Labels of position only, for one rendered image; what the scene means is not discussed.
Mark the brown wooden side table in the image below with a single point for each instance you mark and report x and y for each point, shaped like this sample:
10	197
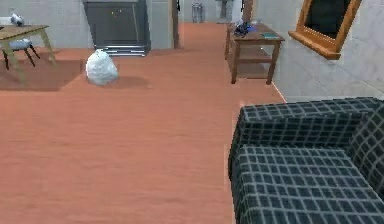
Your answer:
255	50

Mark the dark blue lumpy object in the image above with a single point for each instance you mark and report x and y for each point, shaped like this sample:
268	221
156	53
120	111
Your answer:
242	29

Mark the grey metal stool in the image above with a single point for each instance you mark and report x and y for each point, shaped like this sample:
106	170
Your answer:
197	11

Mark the white lumpy bag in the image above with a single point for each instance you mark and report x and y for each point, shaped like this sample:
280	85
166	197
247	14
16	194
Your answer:
101	68

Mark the teal book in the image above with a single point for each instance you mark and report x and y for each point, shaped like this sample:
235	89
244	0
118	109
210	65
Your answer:
270	35

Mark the dark checked sofa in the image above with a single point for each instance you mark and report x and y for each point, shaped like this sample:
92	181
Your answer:
300	176

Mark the wood framed window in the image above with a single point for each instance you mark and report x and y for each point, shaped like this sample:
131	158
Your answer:
325	26

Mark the white chair with black legs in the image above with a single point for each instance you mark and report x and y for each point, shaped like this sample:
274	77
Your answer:
20	45

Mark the light wooden table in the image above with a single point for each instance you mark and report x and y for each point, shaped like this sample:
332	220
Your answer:
20	35

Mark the grey white statuette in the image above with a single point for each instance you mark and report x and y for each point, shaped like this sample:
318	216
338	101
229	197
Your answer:
16	19

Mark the brown wooden door frame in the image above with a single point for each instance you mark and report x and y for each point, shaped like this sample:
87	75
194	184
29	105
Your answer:
174	23

